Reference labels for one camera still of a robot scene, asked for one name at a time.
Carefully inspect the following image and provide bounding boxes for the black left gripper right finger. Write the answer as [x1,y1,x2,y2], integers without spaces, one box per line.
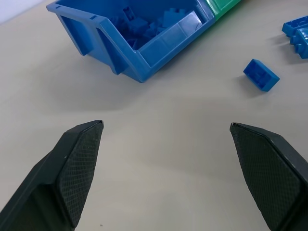
[230,122,308,231]

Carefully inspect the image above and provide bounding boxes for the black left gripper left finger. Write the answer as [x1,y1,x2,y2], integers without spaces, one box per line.
[0,119,104,231]

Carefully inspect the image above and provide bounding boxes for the small blue building block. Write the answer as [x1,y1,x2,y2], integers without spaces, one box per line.
[243,58,280,92]

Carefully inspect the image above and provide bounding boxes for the light blue building block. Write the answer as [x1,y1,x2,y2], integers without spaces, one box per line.
[289,28,308,59]

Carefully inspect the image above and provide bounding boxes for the blue plastic storage bin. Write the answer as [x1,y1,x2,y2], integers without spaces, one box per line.
[46,0,215,84]

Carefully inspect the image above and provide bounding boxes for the green plastic storage bin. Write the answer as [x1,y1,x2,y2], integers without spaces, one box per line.
[205,0,246,21]

